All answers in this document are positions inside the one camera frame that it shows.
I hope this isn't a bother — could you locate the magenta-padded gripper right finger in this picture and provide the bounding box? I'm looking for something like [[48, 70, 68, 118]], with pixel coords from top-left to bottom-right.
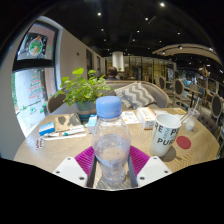
[[127, 145, 173, 188]]

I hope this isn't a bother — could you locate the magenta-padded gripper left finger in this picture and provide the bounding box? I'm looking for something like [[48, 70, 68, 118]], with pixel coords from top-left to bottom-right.
[[53, 145, 98, 189]]

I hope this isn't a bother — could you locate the clear blue-capped water bottle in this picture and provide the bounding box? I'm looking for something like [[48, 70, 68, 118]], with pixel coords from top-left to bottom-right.
[[91, 95, 132, 184]]

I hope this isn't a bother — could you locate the white teal tube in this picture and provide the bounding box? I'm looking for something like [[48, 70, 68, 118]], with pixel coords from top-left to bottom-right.
[[48, 125, 87, 138]]

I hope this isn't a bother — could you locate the white printed mug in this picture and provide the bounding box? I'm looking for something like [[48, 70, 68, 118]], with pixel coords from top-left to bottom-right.
[[148, 113, 183, 158]]

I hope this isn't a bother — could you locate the small teal box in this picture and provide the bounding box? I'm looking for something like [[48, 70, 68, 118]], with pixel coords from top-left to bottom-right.
[[86, 114, 98, 134]]

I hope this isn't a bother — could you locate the brown card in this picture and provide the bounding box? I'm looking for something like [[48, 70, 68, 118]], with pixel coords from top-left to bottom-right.
[[54, 112, 83, 133]]

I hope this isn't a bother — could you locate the printed colourful leaflet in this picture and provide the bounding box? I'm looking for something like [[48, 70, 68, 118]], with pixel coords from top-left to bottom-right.
[[119, 110, 140, 125]]

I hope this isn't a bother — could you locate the flat round red coaster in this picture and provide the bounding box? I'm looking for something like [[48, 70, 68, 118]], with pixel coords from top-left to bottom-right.
[[175, 135, 192, 150]]

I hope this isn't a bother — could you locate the small blue white box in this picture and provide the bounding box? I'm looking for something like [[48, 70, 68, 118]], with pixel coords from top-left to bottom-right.
[[38, 121, 56, 137]]

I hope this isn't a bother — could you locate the yellow card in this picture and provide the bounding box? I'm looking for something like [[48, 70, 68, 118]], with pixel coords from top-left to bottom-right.
[[172, 107, 188, 116]]

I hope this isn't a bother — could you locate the grey white chevron pillow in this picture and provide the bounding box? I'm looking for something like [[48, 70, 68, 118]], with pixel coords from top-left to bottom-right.
[[114, 81, 157, 110]]

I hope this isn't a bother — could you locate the grey curved sofa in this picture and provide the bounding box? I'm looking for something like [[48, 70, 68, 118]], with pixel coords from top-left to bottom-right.
[[46, 79, 171, 114]]

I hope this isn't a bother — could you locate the green potted plant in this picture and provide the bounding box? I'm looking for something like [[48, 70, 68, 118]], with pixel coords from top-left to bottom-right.
[[54, 67, 111, 122]]

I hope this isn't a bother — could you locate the group of oval-back chairs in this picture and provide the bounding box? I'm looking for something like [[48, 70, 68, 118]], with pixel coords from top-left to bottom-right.
[[154, 74, 224, 134]]

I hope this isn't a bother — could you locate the window with festive decals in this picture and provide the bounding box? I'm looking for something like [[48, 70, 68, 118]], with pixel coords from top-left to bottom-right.
[[11, 19, 61, 138]]

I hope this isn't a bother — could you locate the person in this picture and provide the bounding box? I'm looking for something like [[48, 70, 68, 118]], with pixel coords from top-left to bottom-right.
[[105, 66, 120, 81]]

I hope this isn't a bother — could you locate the glass-fronted shelf unit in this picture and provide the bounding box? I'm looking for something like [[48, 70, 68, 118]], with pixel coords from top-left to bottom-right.
[[124, 56, 176, 83]]

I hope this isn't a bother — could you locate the white round column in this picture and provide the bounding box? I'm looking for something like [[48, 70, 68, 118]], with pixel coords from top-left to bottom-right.
[[111, 50, 125, 73]]

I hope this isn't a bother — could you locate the group of ceiling lights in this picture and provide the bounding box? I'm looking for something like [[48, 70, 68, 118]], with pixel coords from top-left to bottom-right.
[[96, 1, 223, 73]]

